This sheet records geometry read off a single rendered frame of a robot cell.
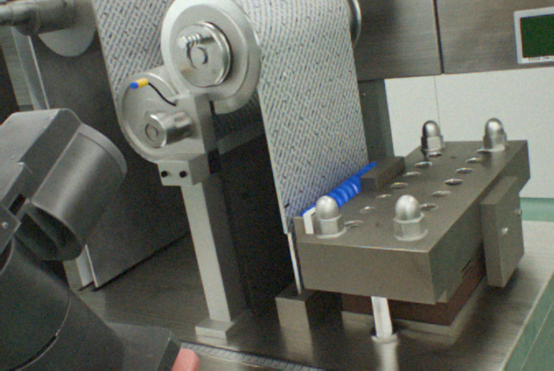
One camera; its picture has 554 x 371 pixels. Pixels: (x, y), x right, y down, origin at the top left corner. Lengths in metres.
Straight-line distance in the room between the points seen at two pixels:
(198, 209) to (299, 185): 0.13
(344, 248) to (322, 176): 0.18
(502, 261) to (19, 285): 0.65
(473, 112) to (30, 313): 3.31
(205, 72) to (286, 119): 0.12
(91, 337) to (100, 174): 0.09
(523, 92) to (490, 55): 2.47
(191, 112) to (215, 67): 0.06
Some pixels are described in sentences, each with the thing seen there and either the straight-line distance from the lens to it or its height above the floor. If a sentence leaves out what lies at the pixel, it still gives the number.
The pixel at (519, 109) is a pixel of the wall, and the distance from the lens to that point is 3.51.
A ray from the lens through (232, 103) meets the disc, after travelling 0.82.
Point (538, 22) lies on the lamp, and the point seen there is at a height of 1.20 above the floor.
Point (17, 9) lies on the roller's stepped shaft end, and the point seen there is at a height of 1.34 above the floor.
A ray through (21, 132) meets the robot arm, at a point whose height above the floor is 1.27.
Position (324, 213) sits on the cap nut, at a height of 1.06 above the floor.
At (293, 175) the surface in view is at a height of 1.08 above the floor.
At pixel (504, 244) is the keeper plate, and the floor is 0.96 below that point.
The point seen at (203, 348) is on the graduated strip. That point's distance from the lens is 0.88.
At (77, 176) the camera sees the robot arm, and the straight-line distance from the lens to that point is 0.38.
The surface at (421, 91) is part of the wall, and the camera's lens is 3.64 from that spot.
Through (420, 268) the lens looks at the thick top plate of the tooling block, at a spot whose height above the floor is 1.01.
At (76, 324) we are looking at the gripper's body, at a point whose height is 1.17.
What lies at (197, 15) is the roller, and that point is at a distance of 0.82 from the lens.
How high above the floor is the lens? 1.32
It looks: 16 degrees down
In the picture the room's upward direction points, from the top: 10 degrees counter-clockwise
